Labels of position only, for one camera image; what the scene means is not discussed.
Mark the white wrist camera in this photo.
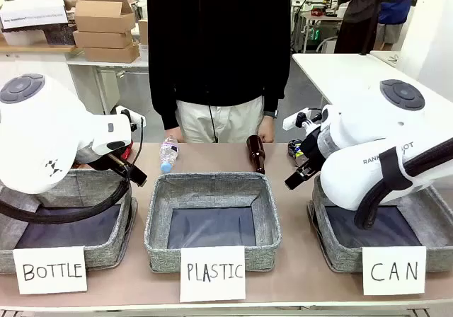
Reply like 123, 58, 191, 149
112, 105, 147, 133
282, 107, 323, 131

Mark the small upright cardboard box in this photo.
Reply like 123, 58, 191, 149
137, 18, 149, 46

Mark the white box with printed label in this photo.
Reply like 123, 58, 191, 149
0, 0, 69, 32

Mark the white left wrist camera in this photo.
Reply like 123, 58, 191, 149
112, 105, 147, 133

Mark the grey fabric basket can label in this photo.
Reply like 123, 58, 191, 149
306, 175, 453, 274

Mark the wide flat cardboard box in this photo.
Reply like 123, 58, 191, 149
84, 43, 141, 64

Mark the background workbench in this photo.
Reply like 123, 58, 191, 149
299, 11, 344, 54

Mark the white paper sign PLASTIC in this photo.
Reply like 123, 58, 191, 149
179, 245, 247, 303

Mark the open cardboard box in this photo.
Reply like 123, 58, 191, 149
73, 0, 137, 34

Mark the background person in brown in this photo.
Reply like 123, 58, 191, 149
334, 0, 403, 54

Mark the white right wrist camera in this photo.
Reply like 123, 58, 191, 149
282, 107, 323, 131

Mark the white plastic container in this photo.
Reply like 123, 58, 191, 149
2, 30, 47, 47

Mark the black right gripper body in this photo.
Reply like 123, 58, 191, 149
298, 128, 327, 172

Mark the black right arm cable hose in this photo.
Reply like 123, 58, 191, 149
353, 146, 453, 230

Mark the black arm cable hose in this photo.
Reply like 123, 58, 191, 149
353, 146, 453, 230
0, 117, 147, 226

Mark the person in black sweater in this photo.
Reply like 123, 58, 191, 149
147, 0, 292, 144

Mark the grey fabric basket plastic label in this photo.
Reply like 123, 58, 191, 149
144, 171, 283, 274

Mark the flat closed cardboard box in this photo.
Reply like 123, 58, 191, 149
72, 30, 134, 50

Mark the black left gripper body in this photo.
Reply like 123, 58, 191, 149
105, 151, 134, 183

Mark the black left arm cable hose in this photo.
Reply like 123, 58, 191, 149
0, 117, 147, 226

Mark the wooden shelf board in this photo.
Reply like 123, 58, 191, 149
0, 43, 79, 54

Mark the dark mesh crate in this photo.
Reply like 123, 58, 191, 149
44, 25, 77, 46

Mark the white paper sign BOTTLE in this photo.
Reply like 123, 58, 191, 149
12, 246, 88, 296

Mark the white paper sign CAN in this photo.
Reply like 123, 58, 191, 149
361, 246, 428, 296

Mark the person's left forearm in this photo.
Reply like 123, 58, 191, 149
262, 58, 292, 115

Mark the person's left hand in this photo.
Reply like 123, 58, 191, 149
257, 117, 276, 144

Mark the small water bottle pink label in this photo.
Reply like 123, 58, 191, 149
159, 135, 180, 174

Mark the person's right forearm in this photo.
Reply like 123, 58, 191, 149
148, 65, 181, 131

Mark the brown glass bottle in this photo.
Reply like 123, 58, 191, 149
246, 134, 266, 175

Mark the grey fabric basket bottle label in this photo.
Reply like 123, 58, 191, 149
0, 168, 139, 275

